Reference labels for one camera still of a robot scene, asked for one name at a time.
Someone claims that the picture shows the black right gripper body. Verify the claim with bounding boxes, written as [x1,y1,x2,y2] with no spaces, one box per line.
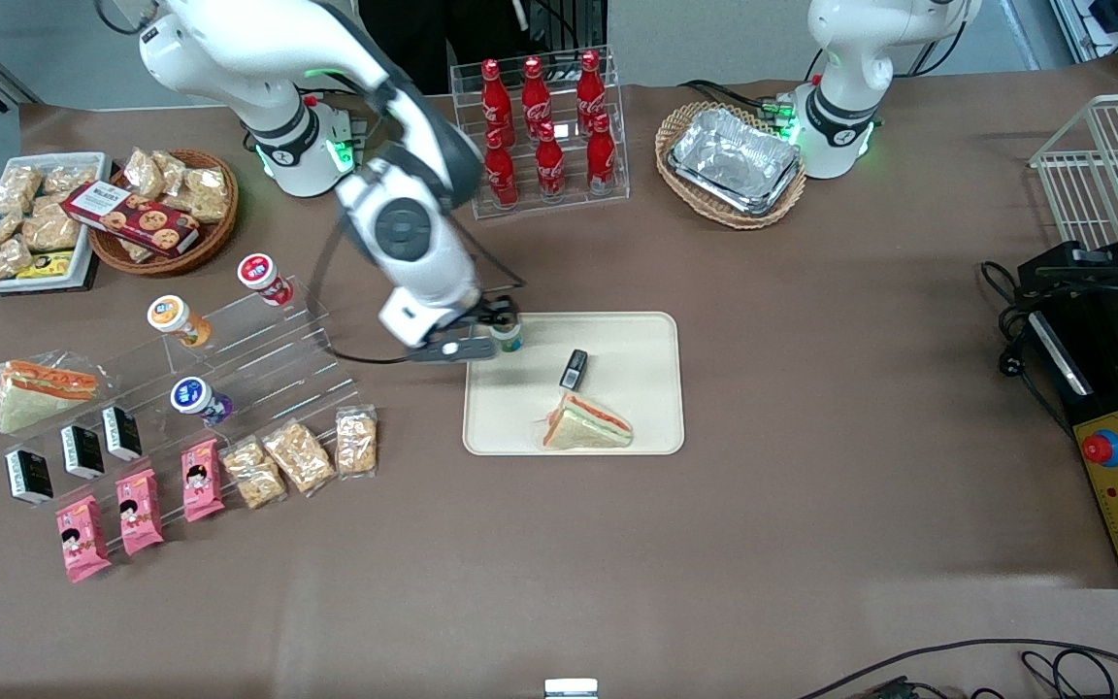
[441,297,509,343]

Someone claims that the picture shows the cream plastic tray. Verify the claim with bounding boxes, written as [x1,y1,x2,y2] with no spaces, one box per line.
[462,312,686,457]

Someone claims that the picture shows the aluminium foil tray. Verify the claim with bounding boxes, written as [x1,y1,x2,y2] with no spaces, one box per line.
[668,107,804,217]

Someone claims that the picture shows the red cola bottle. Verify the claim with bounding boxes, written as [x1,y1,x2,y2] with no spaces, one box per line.
[585,114,619,196]
[520,56,553,133]
[481,129,520,211]
[534,121,568,204]
[479,58,512,139]
[575,50,609,125]

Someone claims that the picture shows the wrapped triangle sandwich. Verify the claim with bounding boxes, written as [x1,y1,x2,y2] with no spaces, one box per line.
[0,349,119,437]
[535,391,636,452]

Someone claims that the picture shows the black yellow control box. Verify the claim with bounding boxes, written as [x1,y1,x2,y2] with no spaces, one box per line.
[1023,287,1118,590]

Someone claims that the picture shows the clear acrylic bottle rack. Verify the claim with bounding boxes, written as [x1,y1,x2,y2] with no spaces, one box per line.
[450,44,631,222]

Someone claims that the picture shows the clear peanut brittle pack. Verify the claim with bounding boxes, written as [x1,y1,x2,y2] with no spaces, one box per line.
[221,437,288,512]
[261,419,338,499]
[334,406,379,480]

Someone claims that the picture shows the clear acrylic stepped stand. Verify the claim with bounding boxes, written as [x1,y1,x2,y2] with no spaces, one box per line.
[98,275,363,434]

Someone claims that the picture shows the oval wicker basket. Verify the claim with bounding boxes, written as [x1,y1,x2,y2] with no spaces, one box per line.
[655,102,808,231]

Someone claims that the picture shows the red lid yogurt cup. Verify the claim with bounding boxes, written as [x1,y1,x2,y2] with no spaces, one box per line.
[237,252,295,309]

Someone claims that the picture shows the round wicker basket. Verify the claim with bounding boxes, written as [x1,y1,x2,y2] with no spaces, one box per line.
[88,149,240,279]

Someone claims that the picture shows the person in dark clothes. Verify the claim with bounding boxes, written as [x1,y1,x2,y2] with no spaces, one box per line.
[355,0,610,98]

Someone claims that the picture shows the brown paper table cover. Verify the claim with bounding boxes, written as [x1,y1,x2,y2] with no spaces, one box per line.
[0,53,1118,699]

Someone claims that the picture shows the clear bag of biscuits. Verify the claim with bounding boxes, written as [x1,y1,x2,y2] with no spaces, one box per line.
[124,148,168,201]
[153,150,191,195]
[181,167,231,223]

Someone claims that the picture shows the pink snack pack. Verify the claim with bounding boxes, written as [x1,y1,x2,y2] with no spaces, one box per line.
[54,495,114,584]
[115,468,166,557]
[181,439,228,524]

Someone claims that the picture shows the red cookie box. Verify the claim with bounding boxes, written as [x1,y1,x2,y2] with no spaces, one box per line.
[61,182,202,259]

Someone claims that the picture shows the low clear acrylic riser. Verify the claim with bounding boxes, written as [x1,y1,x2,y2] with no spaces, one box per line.
[0,403,230,569]

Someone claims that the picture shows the yellow snack pack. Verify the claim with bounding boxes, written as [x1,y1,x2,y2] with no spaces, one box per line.
[16,250,76,282]

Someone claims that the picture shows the thin black board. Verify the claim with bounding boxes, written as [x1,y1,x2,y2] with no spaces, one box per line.
[0,276,100,297]

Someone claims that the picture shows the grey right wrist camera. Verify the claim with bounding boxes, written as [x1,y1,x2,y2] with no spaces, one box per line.
[408,334,500,366]

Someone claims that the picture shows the black power cable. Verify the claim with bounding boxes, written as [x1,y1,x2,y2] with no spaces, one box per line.
[980,259,1076,440]

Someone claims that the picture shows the white wire basket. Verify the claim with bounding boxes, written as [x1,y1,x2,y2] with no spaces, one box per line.
[1029,92,1118,255]

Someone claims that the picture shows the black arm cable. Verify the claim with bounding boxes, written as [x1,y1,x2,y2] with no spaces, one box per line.
[311,209,527,367]

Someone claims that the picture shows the aluminium frame rack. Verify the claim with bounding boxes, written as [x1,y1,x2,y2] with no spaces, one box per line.
[1048,0,1118,81]

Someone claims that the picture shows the black base cable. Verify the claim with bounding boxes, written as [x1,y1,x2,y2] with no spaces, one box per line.
[679,79,805,125]
[302,89,391,158]

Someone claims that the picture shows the black cable bundle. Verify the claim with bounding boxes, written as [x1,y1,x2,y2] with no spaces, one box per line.
[797,638,1118,699]

